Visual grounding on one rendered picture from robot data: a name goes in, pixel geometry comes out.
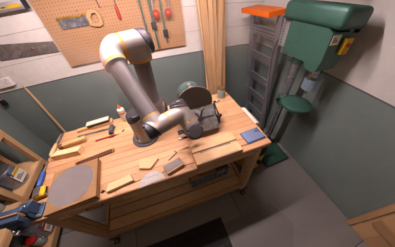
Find grey mitre gauge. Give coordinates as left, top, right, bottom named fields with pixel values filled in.
left=194, top=106, right=217, bottom=123

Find grey sander table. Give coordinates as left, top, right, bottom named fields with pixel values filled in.
left=189, top=103, right=221, bottom=132

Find brown sanding disc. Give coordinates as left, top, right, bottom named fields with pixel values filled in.
left=178, top=85, right=213, bottom=110

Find wooden rack block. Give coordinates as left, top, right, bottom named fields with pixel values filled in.
left=188, top=132, right=244, bottom=167

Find green grey disc sander body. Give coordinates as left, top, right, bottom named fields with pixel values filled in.
left=175, top=81, right=221, bottom=132

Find pale grey half disc sheet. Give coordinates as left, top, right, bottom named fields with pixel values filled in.
left=138, top=170, right=166, bottom=189

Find black lever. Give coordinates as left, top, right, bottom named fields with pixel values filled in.
left=212, top=99, right=223, bottom=124

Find grey topped sanding block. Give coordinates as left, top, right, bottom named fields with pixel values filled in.
left=163, top=157, right=186, bottom=175

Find dark grey plastic crate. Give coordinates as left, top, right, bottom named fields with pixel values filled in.
left=188, top=164, right=231, bottom=189

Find blue pad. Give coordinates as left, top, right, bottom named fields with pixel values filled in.
left=240, top=127, right=266, bottom=145

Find five sided wooden block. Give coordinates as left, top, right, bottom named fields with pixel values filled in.
left=138, top=156, right=159, bottom=170

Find white glue bottle orange cap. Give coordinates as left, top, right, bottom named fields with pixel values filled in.
left=116, top=103, right=128, bottom=123

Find leaning pale wooden planks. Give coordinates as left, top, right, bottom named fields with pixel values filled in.
left=196, top=0, right=227, bottom=95

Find wooden workbench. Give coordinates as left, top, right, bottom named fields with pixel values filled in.
left=30, top=91, right=273, bottom=245

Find red pencil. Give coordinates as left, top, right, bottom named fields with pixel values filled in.
left=95, top=133, right=120, bottom=143

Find pale wooden block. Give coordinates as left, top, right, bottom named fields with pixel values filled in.
left=49, top=145, right=86, bottom=162
left=106, top=174, right=135, bottom=194
left=57, top=135, right=88, bottom=150

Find white topped sanding block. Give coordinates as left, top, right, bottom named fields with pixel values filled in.
left=85, top=115, right=111, bottom=129

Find thin dark grey file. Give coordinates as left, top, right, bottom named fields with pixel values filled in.
left=77, top=128, right=111, bottom=138

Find brown wooden ruler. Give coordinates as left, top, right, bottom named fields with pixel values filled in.
left=75, top=148, right=116, bottom=166

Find black floor mat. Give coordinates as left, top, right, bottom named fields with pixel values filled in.
left=148, top=217, right=234, bottom=247

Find wooden board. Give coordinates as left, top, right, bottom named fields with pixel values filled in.
left=43, top=157, right=102, bottom=217

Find grey stepladder orange top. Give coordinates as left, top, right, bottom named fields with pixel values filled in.
left=241, top=4, right=288, bottom=131

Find green drill press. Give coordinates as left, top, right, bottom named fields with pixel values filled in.
left=262, top=0, right=375, bottom=168

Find grey round sanding sheet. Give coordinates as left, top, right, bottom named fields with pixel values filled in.
left=47, top=164, right=95, bottom=208

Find brown pegboard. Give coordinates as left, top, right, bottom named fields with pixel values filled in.
left=29, top=0, right=187, bottom=68

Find thin wooden stick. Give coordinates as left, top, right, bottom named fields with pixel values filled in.
left=21, top=84, right=67, bottom=133

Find wooden shelf unit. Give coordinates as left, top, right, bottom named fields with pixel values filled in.
left=0, top=129, right=47, bottom=203

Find long grey metal strip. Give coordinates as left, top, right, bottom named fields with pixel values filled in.
left=0, top=41, right=61, bottom=62

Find blue bench vise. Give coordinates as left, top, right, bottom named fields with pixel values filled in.
left=0, top=200, right=47, bottom=232

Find grey round tin with label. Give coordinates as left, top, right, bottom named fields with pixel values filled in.
left=0, top=163, right=29, bottom=191

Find pale wooden furniture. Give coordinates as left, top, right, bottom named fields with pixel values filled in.
left=345, top=202, right=395, bottom=247

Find teal bar clamp red handle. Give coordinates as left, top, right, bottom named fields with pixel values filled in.
left=158, top=0, right=172, bottom=43
left=147, top=0, right=161, bottom=32

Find red handled coping saw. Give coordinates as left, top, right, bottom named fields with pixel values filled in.
left=95, top=0, right=123, bottom=21

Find wooden handled hand saw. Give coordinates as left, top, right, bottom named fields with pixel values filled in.
left=56, top=9, right=104, bottom=31

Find blue handled screwdriver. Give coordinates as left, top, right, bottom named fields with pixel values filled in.
left=35, top=163, right=49, bottom=188

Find white wall socket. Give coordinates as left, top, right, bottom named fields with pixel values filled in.
left=0, top=76, right=17, bottom=91

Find framed wall sign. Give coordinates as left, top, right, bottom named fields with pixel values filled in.
left=0, top=0, right=31, bottom=18

